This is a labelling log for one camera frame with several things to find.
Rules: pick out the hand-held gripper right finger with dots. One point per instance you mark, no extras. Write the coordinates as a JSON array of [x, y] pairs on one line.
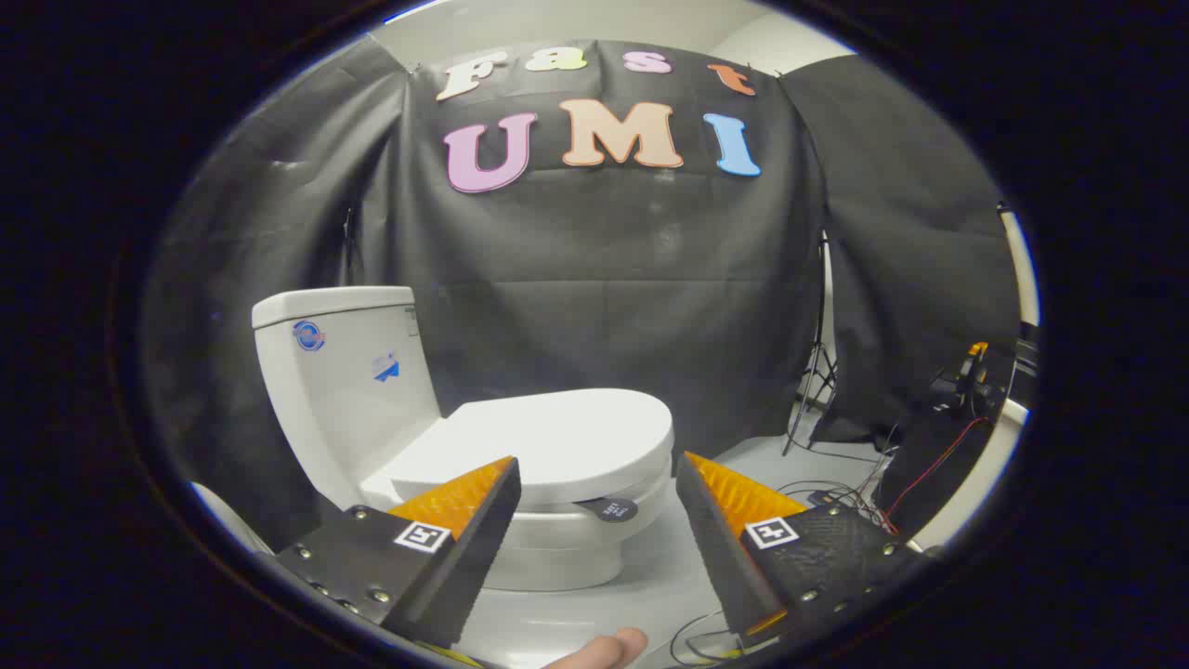
[[720, 548]]

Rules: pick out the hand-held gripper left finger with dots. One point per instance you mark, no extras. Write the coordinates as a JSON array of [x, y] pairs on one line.
[[478, 548]]

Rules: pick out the black round pull tab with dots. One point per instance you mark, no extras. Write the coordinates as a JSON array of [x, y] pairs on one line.
[[608, 509]]

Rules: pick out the white toilet seat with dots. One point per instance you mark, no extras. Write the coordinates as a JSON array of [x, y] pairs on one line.
[[650, 492]]

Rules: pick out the white toilet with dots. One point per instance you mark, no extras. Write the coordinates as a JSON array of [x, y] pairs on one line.
[[344, 400]]

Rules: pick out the white toilet tank lid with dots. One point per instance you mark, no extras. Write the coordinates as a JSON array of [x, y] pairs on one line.
[[325, 304]]

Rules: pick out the black tripod light stand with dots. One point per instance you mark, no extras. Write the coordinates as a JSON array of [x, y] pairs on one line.
[[817, 353]]

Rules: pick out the black backdrop cloth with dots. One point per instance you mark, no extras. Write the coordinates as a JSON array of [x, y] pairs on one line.
[[594, 279]]

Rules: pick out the black device with orange top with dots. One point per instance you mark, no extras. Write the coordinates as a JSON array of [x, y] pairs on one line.
[[966, 381]]

